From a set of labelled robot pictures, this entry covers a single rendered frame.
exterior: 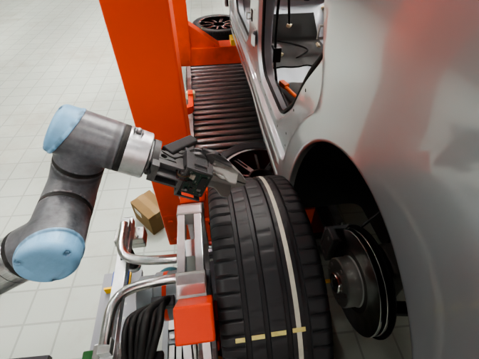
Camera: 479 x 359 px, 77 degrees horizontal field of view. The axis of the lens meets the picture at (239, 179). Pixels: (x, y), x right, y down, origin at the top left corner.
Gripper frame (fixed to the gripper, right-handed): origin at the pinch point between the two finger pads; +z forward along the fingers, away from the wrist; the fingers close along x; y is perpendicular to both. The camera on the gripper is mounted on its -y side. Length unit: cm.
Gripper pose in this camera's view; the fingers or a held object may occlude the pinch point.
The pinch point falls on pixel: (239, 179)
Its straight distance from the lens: 67.3
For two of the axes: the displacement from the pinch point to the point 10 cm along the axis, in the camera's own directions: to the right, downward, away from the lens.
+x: 4.5, -7.5, -4.8
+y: 1.5, 6.0, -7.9
